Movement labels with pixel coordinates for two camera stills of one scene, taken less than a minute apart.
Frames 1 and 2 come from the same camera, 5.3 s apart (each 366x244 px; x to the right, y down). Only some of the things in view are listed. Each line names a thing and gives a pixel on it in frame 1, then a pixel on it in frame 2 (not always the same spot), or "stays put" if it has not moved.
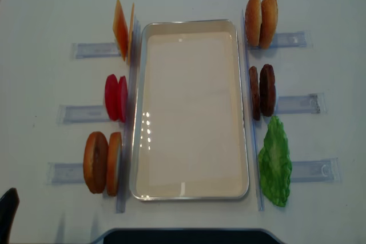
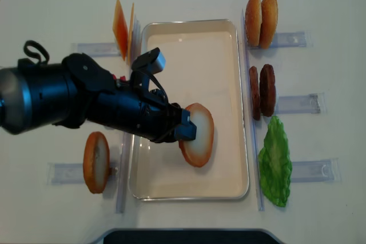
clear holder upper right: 295,39 stays put
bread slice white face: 114,163 to 198,151
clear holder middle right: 307,103 stays put
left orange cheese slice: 120,30 stays put
